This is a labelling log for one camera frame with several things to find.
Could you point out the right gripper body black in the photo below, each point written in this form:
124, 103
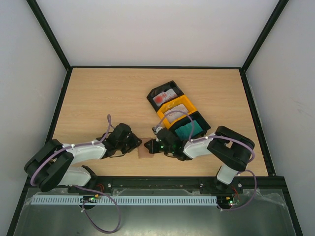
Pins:
155, 145

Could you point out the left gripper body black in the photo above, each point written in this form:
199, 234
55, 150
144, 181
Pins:
124, 147

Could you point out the pink card holder wallet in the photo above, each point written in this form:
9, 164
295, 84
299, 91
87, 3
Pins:
143, 152

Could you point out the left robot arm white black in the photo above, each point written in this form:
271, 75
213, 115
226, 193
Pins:
52, 165

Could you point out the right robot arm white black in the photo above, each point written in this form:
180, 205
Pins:
234, 150

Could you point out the green card stack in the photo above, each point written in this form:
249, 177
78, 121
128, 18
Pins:
183, 132

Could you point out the black bin with green cards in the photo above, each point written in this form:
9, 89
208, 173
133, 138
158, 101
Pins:
194, 116

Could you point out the white pink card stack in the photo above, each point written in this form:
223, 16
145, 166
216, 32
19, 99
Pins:
176, 113

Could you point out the red white card stack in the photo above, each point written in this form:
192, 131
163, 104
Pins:
164, 96

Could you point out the black bin with red cards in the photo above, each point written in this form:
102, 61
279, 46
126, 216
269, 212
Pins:
160, 89

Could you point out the yellow plastic bin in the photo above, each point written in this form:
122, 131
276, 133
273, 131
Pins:
170, 104

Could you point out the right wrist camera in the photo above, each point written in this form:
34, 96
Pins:
157, 128

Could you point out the white slotted cable duct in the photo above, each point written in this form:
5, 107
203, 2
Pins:
129, 200

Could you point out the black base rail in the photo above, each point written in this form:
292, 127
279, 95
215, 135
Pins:
205, 185

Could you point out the black enclosure frame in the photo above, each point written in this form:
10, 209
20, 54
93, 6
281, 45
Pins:
281, 4

